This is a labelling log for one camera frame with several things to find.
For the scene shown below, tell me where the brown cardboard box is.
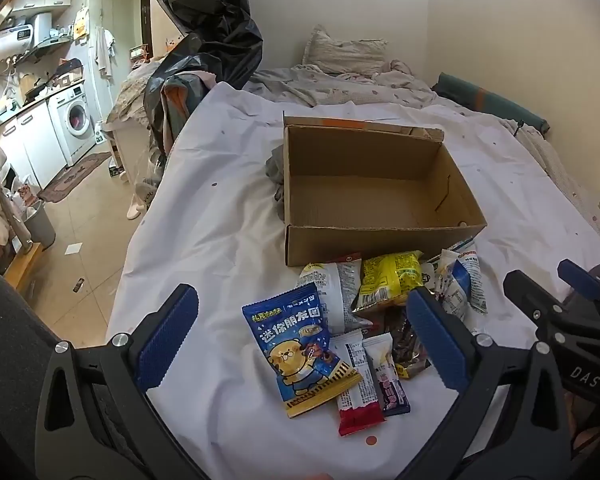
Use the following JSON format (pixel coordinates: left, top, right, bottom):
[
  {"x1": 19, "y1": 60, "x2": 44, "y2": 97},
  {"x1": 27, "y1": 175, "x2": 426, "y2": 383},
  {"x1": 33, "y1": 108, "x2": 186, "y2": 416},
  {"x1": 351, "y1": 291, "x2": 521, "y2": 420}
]
[{"x1": 283, "y1": 116, "x2": 486, "y2": 266}]

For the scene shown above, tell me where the white washing machine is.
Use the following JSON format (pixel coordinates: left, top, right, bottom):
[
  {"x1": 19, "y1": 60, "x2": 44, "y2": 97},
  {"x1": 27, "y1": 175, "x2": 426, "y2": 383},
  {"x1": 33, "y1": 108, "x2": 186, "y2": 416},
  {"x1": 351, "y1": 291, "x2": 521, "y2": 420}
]
[{"x1": 47, "y1": 82, "x2": 96, "y2": 167}]

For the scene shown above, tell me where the dark grey cloth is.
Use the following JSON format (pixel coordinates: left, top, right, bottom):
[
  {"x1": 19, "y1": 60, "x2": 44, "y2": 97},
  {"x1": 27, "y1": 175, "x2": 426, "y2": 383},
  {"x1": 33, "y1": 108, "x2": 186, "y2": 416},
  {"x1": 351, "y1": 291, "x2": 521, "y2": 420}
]
[{"x1": 265, "y1": 145, "x2": 285, "y2": 221}]

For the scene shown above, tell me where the white purple snack bar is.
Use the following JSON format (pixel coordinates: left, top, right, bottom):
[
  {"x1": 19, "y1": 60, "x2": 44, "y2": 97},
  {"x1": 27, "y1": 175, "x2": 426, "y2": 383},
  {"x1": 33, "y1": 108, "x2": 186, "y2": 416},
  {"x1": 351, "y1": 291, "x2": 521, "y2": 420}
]
[{"x1": 363, "y1": 333, "x2": 411, "y2": 416}]

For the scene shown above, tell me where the yellow snack bag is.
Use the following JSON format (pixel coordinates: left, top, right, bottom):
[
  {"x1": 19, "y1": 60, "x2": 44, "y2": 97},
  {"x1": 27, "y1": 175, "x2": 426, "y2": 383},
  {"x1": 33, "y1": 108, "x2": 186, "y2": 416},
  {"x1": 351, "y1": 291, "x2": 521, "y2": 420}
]
[{"x1": 353, "y1": 250, "x2": 424, "y2": 313}]

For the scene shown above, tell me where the black plastic bag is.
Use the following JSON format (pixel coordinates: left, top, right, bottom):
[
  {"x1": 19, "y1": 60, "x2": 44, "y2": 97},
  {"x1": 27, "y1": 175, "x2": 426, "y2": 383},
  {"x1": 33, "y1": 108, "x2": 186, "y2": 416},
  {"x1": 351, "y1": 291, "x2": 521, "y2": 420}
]
[{"x1": 144, "y1": 0, "x2": 263, "y2": 157}]

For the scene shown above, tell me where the white blue snack bag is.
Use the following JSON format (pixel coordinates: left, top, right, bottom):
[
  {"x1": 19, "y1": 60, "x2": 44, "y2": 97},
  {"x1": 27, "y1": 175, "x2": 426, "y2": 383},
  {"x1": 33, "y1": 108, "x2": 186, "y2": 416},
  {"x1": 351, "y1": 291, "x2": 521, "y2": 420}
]
[{"x1": 420, "y1": 238, "x2": 488, "y2": 320}]

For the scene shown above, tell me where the white bed sheet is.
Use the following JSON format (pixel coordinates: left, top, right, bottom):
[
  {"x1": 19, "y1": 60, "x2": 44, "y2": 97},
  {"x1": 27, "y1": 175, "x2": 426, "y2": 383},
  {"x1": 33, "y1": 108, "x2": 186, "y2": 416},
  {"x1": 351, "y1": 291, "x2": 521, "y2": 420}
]
[{"x1": 108, "y1": 84, "x2": 600, "y2": 479}]

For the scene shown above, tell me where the green rolled mat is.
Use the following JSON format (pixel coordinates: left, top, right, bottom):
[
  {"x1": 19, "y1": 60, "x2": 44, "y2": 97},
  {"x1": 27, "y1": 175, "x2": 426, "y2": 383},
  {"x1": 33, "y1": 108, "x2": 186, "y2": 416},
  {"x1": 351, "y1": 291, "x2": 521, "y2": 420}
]
[{"x1": 432, "y1": 73, "x2": 550, "y2": 136}]

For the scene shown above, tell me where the dark brown snack packet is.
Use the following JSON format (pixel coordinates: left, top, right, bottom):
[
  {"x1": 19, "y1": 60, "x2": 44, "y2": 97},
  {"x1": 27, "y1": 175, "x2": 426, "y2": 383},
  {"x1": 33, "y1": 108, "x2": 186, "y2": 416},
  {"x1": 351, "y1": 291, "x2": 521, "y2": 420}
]
[{"x1": 385, "y1": 306, "x2": 430, "y2": 380}]

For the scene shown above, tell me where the red white snack bar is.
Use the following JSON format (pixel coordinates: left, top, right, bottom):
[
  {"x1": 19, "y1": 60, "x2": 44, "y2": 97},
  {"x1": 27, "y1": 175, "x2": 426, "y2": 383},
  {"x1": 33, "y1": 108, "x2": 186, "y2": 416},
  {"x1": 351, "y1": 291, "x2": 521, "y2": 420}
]
[{"x1": 330, "y1": 330, "x2": 385, "y2": 437}]

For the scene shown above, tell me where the blue cartoon snack bag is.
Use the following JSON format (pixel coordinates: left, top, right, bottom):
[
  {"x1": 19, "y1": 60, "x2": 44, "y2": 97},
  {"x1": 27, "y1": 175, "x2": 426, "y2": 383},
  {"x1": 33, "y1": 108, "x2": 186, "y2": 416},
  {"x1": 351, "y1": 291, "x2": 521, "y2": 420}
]
[{"x1": 242, "y1": 283, "x2": 362, "y2": 418}]

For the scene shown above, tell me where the brown floor mat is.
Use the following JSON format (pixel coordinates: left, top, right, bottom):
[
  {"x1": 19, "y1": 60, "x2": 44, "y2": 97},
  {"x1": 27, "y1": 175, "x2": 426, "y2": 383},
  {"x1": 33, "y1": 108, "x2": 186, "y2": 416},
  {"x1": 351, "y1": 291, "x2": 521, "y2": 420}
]
[{"x1": 38, "y1": 153, "x2": 110, "y2": 203}]

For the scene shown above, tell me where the white kitchen cabinet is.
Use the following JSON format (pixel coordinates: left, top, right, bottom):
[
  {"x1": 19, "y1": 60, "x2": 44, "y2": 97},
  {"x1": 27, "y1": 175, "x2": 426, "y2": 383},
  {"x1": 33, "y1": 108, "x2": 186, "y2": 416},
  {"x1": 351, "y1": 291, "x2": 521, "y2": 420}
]
[{"x1": 0, "y1": 101, "x2": 66, "y2": 190}]

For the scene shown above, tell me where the white microwave oven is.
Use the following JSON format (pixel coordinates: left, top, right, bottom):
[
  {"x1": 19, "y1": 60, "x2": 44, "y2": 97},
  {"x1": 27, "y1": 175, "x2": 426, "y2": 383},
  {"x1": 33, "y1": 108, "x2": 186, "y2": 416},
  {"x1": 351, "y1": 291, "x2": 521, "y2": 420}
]
[{"x1": 0, "y1": 24, "x2": 33, "y2": 61}]

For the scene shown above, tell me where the white grey snack bag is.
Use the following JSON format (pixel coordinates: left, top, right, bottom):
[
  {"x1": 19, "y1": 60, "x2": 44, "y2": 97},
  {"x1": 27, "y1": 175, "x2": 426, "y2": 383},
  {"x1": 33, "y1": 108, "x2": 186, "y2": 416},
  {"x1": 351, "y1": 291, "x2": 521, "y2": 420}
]
[{"x1": 298, "y1": 255, "x2": 372, "y2": 335}]

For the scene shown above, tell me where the beige pillow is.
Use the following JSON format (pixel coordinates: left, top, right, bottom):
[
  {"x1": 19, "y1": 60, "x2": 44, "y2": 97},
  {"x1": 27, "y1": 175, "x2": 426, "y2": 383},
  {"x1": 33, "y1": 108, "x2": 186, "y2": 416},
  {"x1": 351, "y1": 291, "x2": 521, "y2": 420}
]
[{"x1": 302, "y1": 25, "x2": 387, "y2": 76}]

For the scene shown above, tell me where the grey floral duvet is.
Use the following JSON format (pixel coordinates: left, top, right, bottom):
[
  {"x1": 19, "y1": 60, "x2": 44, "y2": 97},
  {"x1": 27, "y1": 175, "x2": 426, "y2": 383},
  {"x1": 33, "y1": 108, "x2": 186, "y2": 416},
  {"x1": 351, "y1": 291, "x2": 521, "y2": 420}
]
[{"x1": 244, "y1": 60, "x2": 438, "y2": 108}]

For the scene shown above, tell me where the grey trash bin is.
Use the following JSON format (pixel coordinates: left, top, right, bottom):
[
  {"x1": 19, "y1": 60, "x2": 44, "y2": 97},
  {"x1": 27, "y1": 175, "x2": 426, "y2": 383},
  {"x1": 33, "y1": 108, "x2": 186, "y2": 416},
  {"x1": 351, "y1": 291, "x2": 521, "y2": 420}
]
[{"x1": 24, "y1": 200, "x2": 56, "y2": 250}]

